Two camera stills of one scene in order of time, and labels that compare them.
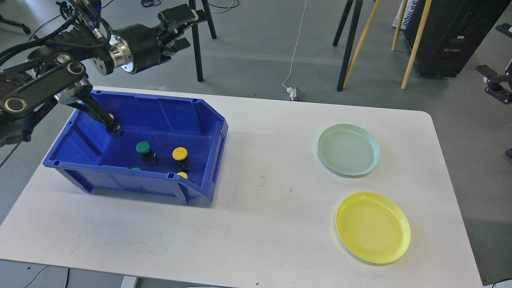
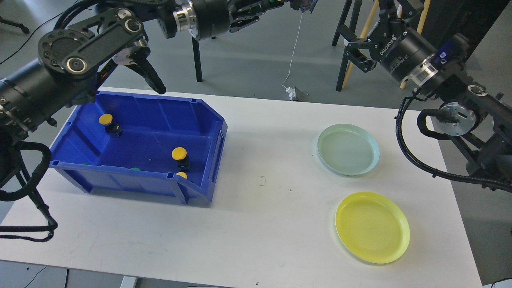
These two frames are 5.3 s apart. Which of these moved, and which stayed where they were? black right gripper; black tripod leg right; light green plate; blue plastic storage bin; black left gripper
Moved: black right gripper; black left gripper
Stayed: black tripod leg right; light green plate; blue plastic storage bin
